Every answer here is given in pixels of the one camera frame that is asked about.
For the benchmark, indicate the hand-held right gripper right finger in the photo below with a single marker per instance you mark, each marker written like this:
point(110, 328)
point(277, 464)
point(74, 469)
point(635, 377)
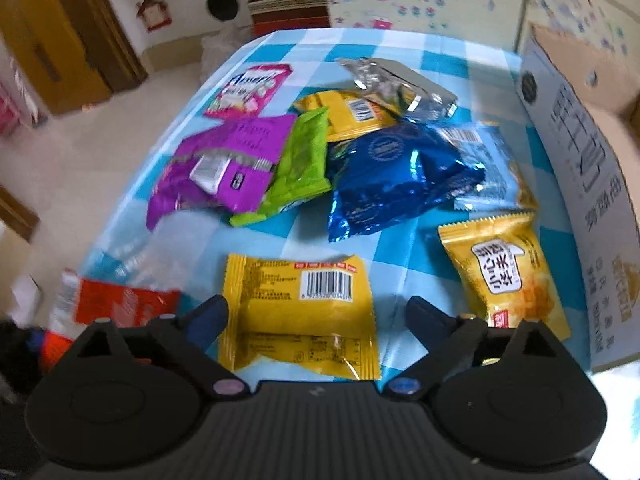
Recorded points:
point(424, 321)

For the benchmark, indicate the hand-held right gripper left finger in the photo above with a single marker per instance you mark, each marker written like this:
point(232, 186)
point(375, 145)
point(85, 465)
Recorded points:
point(211, 321)

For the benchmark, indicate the yellow clear-bottom snack packet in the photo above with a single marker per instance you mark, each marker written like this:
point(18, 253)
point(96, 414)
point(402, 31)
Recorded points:
point(300, 320)

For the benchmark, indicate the red snack packet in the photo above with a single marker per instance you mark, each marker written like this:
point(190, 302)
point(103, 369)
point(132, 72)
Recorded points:
point(115, 305)

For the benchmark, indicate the green snack packet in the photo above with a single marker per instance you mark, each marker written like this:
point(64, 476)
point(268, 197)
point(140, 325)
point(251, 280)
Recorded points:
point(300, 165)

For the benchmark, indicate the white printed cardboard box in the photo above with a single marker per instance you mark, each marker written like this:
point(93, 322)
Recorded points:
point(575, 170)

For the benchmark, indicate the silver foil snack packet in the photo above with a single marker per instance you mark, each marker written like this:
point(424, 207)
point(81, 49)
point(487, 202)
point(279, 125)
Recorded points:
point(395, 87)

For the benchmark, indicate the blue checked tablecloth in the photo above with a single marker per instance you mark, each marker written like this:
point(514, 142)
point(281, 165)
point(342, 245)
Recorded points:
point(397, 257)

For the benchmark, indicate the yellow speech-bubble print snack packet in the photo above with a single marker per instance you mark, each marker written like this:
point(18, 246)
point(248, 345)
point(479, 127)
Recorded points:
point(500, 270)

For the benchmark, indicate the dark blue foil snack packet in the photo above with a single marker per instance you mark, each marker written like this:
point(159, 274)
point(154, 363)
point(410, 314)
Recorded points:
point(395, 180)

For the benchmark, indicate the wooden furniture piece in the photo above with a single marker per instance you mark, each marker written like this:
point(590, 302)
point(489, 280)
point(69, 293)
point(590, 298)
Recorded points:
point(15, 212)

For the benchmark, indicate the pale blue snack packet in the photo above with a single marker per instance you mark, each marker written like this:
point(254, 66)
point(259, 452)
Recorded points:
point(495, 160)

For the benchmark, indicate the purple snack packet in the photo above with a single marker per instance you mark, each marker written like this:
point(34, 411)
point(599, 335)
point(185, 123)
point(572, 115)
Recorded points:
point(245, 140)

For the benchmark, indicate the pink snack packet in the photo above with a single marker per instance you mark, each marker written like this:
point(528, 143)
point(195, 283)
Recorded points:
point(245, 92)

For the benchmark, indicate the pink printed object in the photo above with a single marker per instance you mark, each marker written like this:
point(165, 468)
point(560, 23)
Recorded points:
point(12, 110)

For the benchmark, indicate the clear plastic bag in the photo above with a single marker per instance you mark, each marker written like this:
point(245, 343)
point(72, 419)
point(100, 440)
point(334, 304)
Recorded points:
point(220, 52)

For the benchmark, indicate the brown patterned carton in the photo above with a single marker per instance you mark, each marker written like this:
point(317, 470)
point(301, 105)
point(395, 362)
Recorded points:
point(287, 10)

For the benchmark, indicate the wooden door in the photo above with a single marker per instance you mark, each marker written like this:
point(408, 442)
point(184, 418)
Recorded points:
point(50, 35)

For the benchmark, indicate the house-shaped wall sticker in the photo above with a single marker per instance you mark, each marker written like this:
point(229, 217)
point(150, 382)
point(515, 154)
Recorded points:
point(154, 14)

